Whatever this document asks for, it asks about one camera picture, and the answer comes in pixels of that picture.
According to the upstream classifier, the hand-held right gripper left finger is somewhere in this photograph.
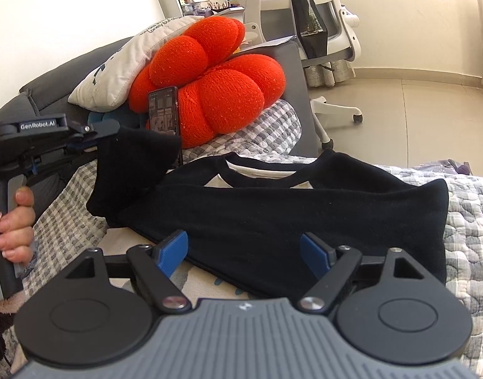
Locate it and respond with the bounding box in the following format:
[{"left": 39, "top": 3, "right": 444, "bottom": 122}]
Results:
[{"left": 66, "top": 229, "right": 190, "bottom": 312}]

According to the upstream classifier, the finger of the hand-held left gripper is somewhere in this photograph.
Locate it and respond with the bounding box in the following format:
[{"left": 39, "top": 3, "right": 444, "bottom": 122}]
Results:
[
  {"left": 65, "top": 138, "right": 102, "bottom": 161},
  {"left": 69, "top": 121, "right": 122, "bottom": 143}
]

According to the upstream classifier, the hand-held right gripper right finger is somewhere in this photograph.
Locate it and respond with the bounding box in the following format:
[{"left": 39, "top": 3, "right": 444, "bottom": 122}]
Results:
[{"left": 298, "top": 232, "right": 426, "bottom": 312}]

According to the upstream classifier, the cream and black sweatshirt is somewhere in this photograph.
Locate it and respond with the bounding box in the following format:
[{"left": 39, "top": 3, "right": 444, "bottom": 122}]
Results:
[{"left": 86, "top": 126, "right": 449, "bottom": 298}]

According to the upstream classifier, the person's left forearm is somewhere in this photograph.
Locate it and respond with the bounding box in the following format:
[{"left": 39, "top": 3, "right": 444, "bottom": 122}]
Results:
[{"left": 0, "top": 300, "right": 27, "bottom": 364}]

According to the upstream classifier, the person's left hand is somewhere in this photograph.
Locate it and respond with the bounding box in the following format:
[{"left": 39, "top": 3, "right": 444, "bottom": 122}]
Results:
[{"left": 0, "top": 187, "right": 37, "bottom": 263}]

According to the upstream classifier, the blue monkey plush toy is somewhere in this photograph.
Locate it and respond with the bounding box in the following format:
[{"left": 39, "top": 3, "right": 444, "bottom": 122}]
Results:
[{"left": 87, "top": 108, "right": 149, "bottom": 131}]

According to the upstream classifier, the white printed pillow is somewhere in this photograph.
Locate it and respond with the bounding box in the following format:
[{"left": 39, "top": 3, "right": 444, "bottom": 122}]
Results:
[{"left": 68, "top": 16, "right": 205, "bottom": 112}]

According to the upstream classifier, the black smartphone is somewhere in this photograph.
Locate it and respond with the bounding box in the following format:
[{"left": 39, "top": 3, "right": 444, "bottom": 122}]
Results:
[{"left": 147, "top": 86, "right": 184, "bottom": 166}]

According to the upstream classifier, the grey gingham sheet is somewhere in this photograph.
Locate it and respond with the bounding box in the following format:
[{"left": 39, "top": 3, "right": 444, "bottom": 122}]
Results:
[{"left": 26, "top": 99, "right": 305, "bottom": 297}]

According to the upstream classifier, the red flower cushion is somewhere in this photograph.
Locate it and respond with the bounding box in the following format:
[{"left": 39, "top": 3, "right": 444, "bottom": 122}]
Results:
[{"left": 128, "top": 16, "right": 286, "bottom": 147}]

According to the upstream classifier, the purple cloth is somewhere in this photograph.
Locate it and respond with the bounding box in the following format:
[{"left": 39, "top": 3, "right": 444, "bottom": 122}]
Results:
[{"left": 417, "top": 159, "right": 473, "bottom": 176}]

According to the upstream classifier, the grey checked quilted blanket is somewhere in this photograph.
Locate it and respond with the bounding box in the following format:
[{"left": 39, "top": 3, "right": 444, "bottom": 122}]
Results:
[{"left": 368, "top": 164, "right": 483, "bottom": 368}]

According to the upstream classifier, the grey patterned fabric bundle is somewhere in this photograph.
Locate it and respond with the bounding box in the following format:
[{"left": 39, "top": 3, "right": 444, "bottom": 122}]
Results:
[{"left": 305, "top": 58, "right": 356, "bottom": 88}]

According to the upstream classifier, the white paper sheet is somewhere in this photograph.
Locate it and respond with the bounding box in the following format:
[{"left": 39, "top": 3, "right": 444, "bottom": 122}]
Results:
[{"left": 241, "top": 35, "right": 298, "bottom": 54}]

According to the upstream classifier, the black paper bag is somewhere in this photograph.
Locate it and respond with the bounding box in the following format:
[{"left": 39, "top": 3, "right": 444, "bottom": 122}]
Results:
[{"left": 291, "top": 0, "right": 330, "bottom": 61}]

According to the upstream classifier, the white office chair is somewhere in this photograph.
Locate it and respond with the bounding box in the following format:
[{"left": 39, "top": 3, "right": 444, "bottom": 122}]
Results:
[{"left": 220, "top": 0, "right": 362, "bottom": 151}]

